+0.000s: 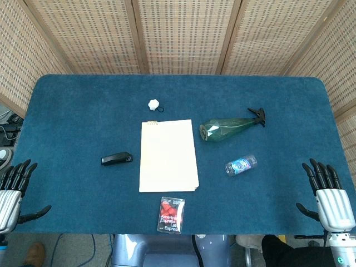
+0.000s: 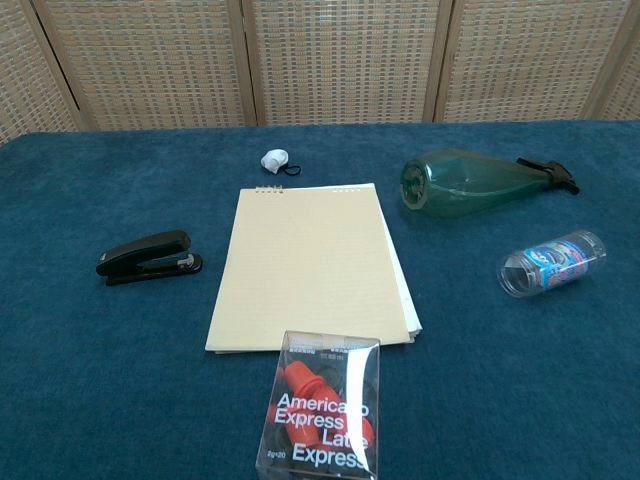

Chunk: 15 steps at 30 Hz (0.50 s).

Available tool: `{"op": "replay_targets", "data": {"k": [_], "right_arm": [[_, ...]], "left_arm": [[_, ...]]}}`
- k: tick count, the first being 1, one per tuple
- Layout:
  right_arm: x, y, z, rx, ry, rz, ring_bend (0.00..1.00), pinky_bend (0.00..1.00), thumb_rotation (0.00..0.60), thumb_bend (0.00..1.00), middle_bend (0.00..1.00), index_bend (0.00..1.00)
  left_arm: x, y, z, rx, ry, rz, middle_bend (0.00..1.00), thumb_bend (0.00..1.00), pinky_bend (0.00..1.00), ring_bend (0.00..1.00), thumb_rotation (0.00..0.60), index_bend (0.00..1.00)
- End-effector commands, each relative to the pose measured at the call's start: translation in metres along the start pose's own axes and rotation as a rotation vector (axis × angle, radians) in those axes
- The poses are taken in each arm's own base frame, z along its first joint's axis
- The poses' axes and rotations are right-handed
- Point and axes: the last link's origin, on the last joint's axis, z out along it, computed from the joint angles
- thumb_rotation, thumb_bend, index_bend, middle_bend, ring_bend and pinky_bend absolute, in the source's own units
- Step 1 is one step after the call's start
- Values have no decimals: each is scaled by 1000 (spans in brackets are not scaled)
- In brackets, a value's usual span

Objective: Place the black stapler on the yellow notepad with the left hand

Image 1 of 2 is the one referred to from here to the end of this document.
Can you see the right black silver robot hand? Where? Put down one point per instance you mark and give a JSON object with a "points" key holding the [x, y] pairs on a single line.
{"points": [[335, 208]]}

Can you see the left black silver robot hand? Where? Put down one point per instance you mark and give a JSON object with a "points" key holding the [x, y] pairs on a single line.
{"points": [[9, 205]]}

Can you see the black stapler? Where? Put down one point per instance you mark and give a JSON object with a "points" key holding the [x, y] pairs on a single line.
{"points": [[116, 159]]}

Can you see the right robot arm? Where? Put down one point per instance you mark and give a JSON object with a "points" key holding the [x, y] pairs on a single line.
{"points": [[343, 250]]}

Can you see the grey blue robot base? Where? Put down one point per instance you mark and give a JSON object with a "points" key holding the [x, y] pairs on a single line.
{"points": [[155, 250]]}

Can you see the white grey sneaker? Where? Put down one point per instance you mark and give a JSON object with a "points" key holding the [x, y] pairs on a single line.
{"points": [[5, 157]]}

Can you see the brown shoe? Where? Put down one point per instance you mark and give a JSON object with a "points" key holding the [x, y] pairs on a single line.
{"points": [[34, 254]]}

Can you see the black fabric object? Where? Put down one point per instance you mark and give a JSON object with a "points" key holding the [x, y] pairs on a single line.
{"points": [[292, 253]]}

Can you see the blue table cover cloth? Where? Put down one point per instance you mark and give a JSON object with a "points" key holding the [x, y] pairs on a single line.
{"points": [[69, 125]]}

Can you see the clear plastic bottle blue label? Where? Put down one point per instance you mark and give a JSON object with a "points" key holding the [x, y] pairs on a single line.
{"points": [[240, 165]]}

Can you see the green spray bottle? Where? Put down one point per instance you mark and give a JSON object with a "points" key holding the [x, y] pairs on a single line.
{"points": [[222, 129]]}

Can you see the woven bamboo screen panel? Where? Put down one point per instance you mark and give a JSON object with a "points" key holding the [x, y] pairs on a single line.
{"points": [[272, 36], [183, 33], [89, 33], [333, 61], [22, 55]]}

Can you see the cream spiral notepad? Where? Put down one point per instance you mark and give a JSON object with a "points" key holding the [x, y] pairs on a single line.
{"points": [[167, 155]]}

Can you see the white crumpled paper ball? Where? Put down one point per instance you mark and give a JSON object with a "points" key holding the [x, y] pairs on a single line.
{"points": [[153, 104]]}

